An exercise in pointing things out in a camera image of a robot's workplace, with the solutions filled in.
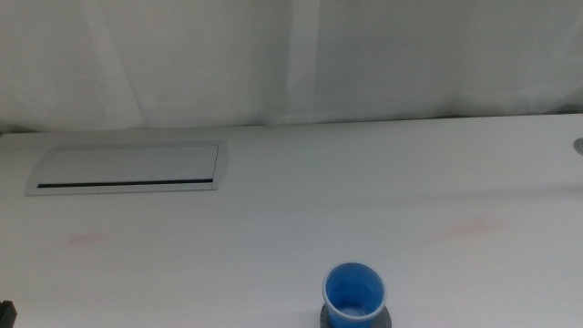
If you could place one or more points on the blue plastic cup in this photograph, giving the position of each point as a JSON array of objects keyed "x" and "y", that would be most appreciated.
[{"x": 354, "y": 291}]

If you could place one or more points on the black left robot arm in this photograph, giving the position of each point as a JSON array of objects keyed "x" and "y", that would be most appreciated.
[{"x": 6, "y": 315}]

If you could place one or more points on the round grey cup mat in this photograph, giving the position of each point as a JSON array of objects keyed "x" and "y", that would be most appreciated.
[{"x": 386, "y": 320}]

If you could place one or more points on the white backdrop curtain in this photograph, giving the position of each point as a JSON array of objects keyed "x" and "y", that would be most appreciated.
[{"x": 205, "y": 59}]

